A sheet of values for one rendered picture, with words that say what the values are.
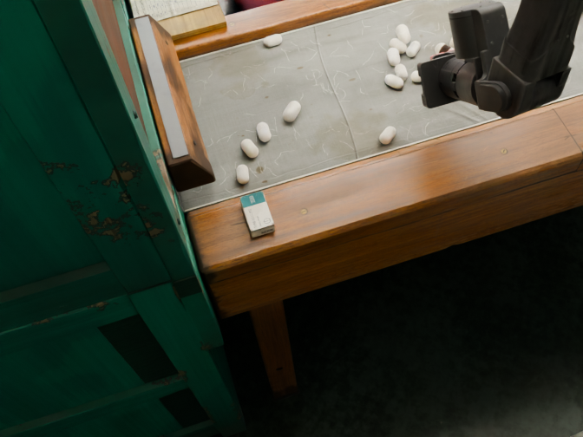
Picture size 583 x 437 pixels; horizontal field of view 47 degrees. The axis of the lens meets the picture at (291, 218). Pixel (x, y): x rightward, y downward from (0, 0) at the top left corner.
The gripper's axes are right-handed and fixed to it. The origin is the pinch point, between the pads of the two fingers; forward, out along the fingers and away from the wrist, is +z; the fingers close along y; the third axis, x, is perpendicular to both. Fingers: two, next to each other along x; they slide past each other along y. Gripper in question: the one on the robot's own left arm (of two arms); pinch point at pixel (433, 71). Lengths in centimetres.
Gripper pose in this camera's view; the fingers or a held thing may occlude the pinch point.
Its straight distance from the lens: 105.8
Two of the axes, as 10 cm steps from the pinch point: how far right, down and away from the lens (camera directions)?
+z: -1.8, -3.0, 9.4
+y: -9.6, 2.8, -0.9
